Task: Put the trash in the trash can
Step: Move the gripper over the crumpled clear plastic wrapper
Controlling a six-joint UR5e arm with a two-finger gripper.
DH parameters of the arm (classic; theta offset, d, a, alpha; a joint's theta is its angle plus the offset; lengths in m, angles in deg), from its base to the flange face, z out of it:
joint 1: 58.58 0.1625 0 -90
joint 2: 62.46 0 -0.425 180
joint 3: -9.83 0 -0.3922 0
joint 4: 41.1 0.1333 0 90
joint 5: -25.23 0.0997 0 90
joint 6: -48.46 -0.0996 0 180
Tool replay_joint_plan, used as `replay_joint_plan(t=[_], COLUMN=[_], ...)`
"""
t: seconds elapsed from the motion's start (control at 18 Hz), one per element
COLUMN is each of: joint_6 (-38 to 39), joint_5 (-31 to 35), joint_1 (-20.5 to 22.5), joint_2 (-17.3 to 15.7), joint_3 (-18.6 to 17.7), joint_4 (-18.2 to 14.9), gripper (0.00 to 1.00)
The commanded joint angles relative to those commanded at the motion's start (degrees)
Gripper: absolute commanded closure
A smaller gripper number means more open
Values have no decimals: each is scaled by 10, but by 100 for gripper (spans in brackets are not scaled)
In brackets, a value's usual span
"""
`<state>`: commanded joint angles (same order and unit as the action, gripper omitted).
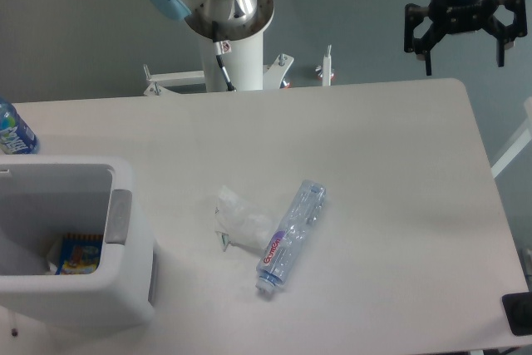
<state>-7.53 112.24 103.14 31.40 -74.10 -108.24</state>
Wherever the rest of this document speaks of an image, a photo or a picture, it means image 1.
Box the crushed clear plastic bottle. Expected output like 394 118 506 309
255 180 326 295

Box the clear plastic bag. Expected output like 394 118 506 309
214 185 276 252

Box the white trash can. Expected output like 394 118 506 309
1 155 155 328

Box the black device at table edge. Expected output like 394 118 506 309
501 292 532 337

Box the colourful snack wrapper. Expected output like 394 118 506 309
55 234 103 275

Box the blue labelled water bottle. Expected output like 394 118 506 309
1 98 40 155

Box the white frame at right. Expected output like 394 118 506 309
491 97 531 179

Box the white pedestal foot bracket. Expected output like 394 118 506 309
315 44 336 86

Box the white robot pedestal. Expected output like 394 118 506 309
143 18 294 96

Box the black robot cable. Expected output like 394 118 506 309
210 20 238 93

